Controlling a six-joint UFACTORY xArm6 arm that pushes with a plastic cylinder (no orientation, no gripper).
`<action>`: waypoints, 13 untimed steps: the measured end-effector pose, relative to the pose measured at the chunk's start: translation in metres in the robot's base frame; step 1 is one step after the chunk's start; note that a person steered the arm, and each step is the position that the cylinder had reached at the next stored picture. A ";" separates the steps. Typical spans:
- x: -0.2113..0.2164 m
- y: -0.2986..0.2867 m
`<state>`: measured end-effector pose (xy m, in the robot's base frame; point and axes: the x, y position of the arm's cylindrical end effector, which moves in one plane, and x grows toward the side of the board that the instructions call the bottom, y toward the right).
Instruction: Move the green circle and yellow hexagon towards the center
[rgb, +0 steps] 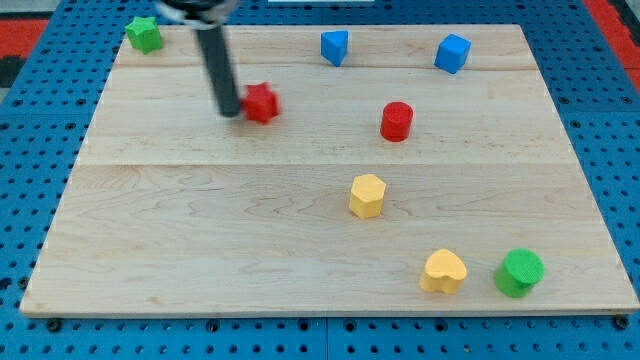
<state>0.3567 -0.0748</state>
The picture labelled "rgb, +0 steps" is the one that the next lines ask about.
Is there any red star block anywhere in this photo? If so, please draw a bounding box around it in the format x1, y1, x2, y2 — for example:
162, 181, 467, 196
241, 82, 280, 124

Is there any yellow hexagon block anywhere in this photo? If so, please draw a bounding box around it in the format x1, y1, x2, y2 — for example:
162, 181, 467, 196
349, 174, 386, 219

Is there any red cylinder block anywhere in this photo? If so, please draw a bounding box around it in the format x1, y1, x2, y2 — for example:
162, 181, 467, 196
380, 101, 414, 142

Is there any blue triangle block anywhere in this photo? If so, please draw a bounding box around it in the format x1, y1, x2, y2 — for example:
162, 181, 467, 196
320, 30, 349, 67

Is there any yellow heart block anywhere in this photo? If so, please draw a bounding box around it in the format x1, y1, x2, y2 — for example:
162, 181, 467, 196
419, 248, 468, 294

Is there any light wooden board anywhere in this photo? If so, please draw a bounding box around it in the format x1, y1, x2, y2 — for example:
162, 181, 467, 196
20, 25, 639, 319

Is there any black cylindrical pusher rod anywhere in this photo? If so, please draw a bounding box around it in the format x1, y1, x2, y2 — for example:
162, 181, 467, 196
196, 26, 241, 118

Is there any blue cube block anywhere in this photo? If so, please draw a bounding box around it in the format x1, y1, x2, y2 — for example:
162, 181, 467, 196
434, 34, 471, 74

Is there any green cylinder block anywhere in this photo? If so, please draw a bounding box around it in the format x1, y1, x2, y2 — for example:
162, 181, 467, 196
494, 248, 545, 298

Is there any green star block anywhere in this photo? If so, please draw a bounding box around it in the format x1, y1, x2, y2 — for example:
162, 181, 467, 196
125, 16, 163, 54

